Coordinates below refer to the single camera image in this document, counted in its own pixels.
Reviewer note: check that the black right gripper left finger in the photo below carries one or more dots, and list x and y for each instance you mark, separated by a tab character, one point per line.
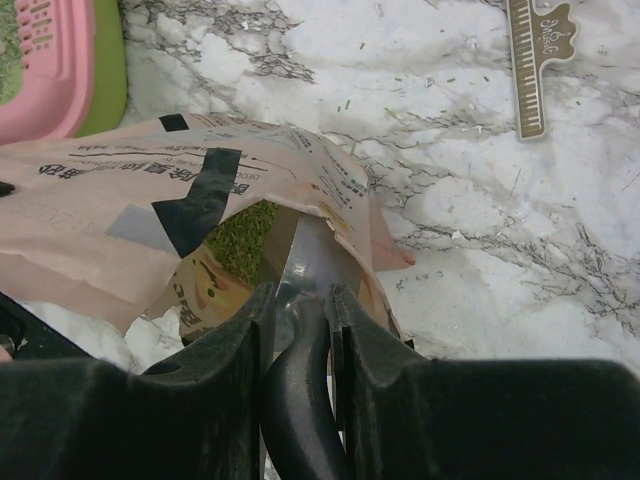
193	415

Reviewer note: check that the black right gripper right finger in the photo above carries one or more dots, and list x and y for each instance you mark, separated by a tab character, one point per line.
405	416

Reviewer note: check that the silver metal litter scoop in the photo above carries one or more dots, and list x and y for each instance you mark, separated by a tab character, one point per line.
303	258

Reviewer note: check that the peach cat litter bag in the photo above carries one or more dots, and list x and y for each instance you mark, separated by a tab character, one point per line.
113	225

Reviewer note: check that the white bag sealing clip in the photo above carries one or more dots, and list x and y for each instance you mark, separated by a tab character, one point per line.
536	40

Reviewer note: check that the green cat litter pile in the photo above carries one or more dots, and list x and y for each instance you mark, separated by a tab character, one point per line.
236	244

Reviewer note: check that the pink green litter box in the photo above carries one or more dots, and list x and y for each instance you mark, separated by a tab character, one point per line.
63	69

